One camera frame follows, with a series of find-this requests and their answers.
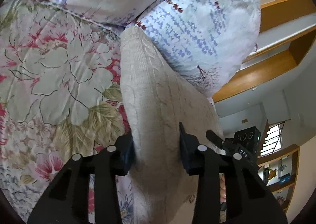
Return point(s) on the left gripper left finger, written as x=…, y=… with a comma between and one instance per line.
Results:
x=65, y=200

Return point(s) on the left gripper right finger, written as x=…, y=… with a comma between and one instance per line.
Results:
x=229, y=186

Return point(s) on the beige cable-knit sweater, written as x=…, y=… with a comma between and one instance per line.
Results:
x=156, y=101

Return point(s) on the person's right hand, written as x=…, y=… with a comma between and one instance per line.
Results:
x=223, y=196

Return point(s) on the window with grille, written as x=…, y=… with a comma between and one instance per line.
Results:
x=273, y=140

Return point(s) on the floral quilt bedspread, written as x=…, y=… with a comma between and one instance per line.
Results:
x=60, y=95

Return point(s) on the blue lavender print pillow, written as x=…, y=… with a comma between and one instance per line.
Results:
x=205, y=41

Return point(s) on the wooden headboard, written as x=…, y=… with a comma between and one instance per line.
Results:
x=286, y=35

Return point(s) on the wooden wall shelf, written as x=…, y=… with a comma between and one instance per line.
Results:
x=279, y=172

